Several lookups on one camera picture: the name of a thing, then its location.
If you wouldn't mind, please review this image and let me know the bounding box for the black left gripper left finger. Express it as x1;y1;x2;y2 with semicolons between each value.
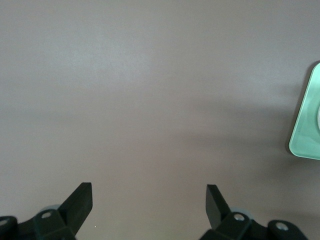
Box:
0;182;93;240

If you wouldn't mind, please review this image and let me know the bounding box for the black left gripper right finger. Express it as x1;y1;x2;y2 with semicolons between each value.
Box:
198;184;307;240

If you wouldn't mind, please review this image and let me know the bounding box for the light green rectangular tray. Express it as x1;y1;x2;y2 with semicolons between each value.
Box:
288;61;320;161

